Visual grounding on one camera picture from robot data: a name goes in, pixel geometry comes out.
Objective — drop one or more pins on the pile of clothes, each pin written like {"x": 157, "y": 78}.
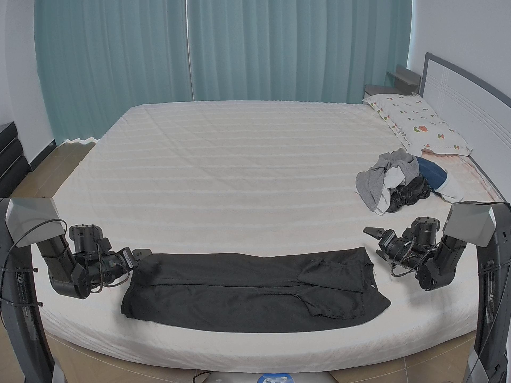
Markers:
{"x": 371, "y": 186}

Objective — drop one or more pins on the black chest of drawers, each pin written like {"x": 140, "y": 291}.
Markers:
{"x": 14, "y": 158}

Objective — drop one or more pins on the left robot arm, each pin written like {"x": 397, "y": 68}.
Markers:
{"x": 32, "y": 218}

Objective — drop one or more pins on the bed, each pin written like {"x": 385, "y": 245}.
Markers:
{"x": 239, "y": 154}

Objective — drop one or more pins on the white printed pillow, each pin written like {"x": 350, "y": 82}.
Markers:
{"x": 419, "y": 122}

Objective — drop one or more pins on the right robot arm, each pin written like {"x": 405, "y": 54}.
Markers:
{"x": 471, "y": 222}

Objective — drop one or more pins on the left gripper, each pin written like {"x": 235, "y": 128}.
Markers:
{"x": 117, "y": 265}

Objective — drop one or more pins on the grey bedside table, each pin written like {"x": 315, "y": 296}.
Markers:
{"x": 399, "y": 79}

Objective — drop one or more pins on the black T-shirt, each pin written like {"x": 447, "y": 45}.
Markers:
{"x": 239, "y": 293}

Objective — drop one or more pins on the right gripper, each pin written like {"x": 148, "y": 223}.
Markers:
{"x": 394, "y": 249}

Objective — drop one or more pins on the blue-green curtain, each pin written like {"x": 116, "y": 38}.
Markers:
{"x": 299, "y": 38}
{"x": 115, "y": 54}

